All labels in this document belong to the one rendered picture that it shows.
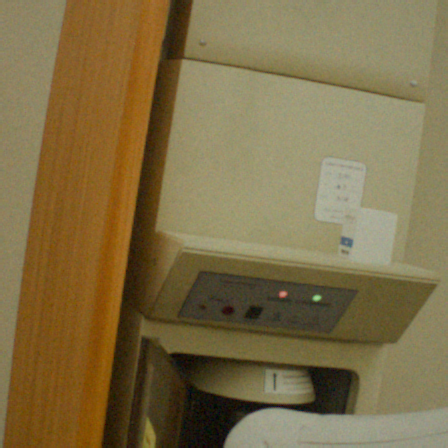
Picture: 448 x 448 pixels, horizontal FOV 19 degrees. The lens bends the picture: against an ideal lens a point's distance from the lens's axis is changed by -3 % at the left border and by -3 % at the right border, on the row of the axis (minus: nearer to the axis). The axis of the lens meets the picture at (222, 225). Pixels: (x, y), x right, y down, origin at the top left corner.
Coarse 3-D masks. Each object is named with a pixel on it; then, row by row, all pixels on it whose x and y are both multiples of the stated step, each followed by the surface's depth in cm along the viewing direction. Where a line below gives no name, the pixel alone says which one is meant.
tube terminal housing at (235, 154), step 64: (192, 64) 155; (192, 128) 156; (256, 128) 158; (320, 128) 160; (384, 128) 163; (192, 192) 156; (256, 192) 159; (384, 192) 164; (128, 256) 165; (128, 320) 162; (128, 384) 158
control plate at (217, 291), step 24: (192, 288) 150; (216, 288) 150; (240, 288) 151; (264, 288) 151; (288, 288) 152; (312, 288) 152; (336, 288) 153; (192, 312) 153; (216, 312) 154; (240, 312) 154; (264, 312) 155; (288, 312) 155; (312, 312) 156; (336, 312) 156
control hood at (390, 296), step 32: (160, 256) 152; (192, 256) 146; (224, 256) 146; (256, 256) 147; (288, 256) 149; (320, 256) 153; (160, 288) 150; (352, 288) 153; (384, 288) 154; (416, 288) 155; (192, 320) 155; (352, 320) 158; (384, 320) 159
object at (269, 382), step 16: (192, 368) 168; (208, 368) 166; (224, 368) 165; (240, 368) 164; (256, 368) 164; (272, 368) 165; (288, 368) 166; (304, 368) 168; (208, 384) 165; (224, 384) 164; (240, 384) 163; (256, 384) 163; (272, 384) 164; (288, 384) 165; (304, 384) 167; (256, 400) 163; (272, 400) 163; (288, 400) 164; (304, 400) 166
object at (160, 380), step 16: (160, 352) 143; (144, 368) 153; (160, 368) 141; (176, 368) 134; (144, 384) 151; (160, 384) 140; (176, 384) 131; (192, 384) 126; (144, 400) 150; (160, 400) 139; (176, 400) 129; (192, 400) 125; (144, 416) 148; (160, 416) 137; (176, 416) 128; (144, 432) 147; (160, 432) 136; (176, 432) 127
